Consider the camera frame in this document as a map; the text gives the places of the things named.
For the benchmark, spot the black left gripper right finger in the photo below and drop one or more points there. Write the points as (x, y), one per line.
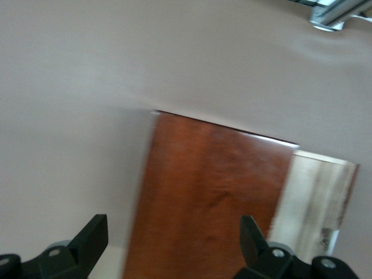
(253, 244)

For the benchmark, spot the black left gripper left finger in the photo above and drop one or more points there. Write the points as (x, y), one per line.
(87, 247)

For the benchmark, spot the dark wooden drawer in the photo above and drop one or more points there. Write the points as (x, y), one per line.
(314, 197)

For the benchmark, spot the dark red wooden cabinet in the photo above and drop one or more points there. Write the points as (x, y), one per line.
(203, 189)

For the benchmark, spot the aluminium frame profile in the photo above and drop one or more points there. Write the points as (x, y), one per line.
(334, 14)

